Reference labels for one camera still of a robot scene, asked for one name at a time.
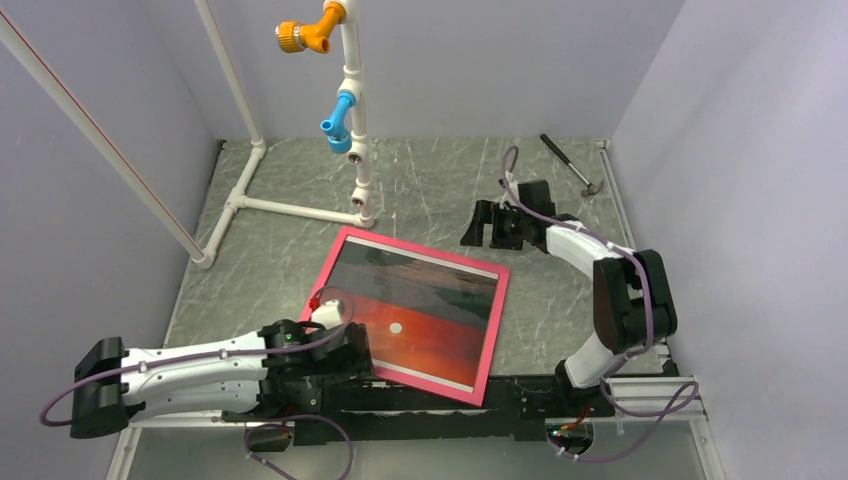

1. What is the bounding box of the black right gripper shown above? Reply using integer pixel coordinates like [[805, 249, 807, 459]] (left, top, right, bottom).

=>
[[460, 200, 531, 251]]

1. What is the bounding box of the sunset photo print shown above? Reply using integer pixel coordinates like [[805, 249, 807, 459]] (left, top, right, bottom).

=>
[[317, 237, 501, 392]]

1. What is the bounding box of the pink picture frame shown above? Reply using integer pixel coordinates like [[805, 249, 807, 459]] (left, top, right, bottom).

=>
[[299, 226, 511, 408]]

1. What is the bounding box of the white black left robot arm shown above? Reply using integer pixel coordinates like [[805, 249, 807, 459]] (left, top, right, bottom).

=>
[[70, 320, 373, 439]]

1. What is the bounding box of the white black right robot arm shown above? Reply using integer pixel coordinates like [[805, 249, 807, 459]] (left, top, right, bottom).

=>
[[460, 180, 678, 415]]

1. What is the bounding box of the blue pipe nozzle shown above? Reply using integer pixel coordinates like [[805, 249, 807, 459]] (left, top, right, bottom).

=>
[[320, 91, 357, 154]]

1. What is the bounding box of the white PVC pipe stand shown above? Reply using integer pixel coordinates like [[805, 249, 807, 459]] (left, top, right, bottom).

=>
[[1, 1, 376, 268]]

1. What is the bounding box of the orange pipe nozzle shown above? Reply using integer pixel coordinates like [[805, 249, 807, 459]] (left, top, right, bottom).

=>
[[275, 1, 347, 54]]

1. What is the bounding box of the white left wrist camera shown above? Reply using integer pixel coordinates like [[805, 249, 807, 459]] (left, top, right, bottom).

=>
[[309, 299, 346, 330]]

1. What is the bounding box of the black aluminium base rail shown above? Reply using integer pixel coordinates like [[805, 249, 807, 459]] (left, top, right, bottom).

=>
[[105, 357, 720, 480]]

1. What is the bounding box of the small black-handled hammer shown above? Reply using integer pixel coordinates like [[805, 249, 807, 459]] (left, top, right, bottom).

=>
[[539, 134, 604, 198]]

